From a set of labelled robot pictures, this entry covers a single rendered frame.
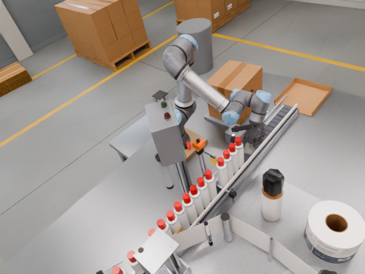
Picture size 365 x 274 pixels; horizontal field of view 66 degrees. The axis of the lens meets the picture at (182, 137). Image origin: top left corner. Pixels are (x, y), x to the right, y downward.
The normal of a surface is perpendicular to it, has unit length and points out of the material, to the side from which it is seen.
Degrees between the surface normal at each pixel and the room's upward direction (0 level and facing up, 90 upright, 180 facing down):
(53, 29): 90
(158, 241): 0
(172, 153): 90
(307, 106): 0
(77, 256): 0
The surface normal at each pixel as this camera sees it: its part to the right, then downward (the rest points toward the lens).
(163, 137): 0.22, 0.65
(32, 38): 0.70, 0.40
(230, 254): -0.18, -0.70
